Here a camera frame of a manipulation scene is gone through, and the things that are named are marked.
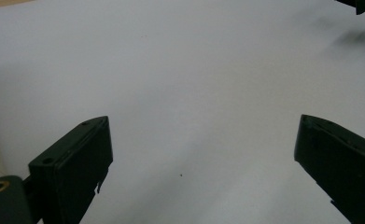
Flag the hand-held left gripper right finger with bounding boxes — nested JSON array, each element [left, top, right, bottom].
[[293, 114, 365, 224]]

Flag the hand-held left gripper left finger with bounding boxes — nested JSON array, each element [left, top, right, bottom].
[[28, 115, 114, 224]]

